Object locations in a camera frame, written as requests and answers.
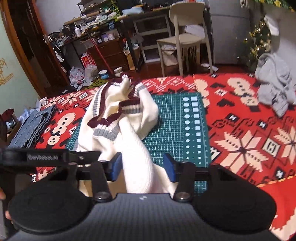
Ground red handled broom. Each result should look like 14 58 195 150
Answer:
85 30 115 77

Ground folded blue jeans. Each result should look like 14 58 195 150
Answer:
8 105 57 148

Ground grey crumpled garment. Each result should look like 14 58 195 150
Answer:
255 53 295 118

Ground white drawer shelf unit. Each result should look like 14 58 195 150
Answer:
133 15 171 63

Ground small decorated christmas tree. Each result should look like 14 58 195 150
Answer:
240 19 271 73

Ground green christmas wall banner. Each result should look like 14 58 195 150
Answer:
254 0 295 12

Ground beige plastic chair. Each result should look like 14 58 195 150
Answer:
157 1 213 76

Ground white plastic bag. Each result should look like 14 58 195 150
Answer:
69 66 85 88

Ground green cutting mat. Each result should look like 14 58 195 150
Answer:
66 91 212 195

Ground person left hand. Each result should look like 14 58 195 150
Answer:
0 188 11 222

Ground brown wooden drawer cabinet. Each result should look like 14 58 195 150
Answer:
87 39 129 71

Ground red patterned christmas blanket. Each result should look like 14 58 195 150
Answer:
36 74 295 240

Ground grey refrigerator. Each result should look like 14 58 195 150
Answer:
205 0 250 64

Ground blue white ceramic bowl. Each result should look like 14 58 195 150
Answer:
99 70 109 79

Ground white knit v-neck sweater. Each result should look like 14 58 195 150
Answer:
77 75 176 195

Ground dark cluttered desk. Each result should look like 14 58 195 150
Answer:
62 6 171 69

